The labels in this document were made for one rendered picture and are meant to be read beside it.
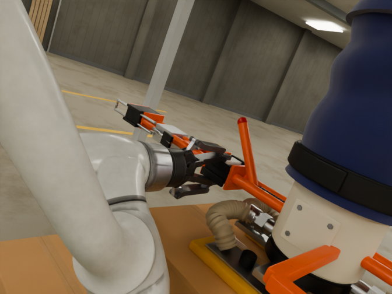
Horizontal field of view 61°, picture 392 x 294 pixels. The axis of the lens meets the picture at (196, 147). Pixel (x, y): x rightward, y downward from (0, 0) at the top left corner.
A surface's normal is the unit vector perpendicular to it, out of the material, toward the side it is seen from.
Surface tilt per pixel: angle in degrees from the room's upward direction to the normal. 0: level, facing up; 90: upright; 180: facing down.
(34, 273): 0
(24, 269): 0
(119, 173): 41
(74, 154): 70
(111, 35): 90
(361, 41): 74
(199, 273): 1
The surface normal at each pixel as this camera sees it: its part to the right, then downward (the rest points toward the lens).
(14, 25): 0.96, 0.11
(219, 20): 0.36, 0.37
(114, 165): 0.64, -0.36
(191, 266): 0.34, -0.91
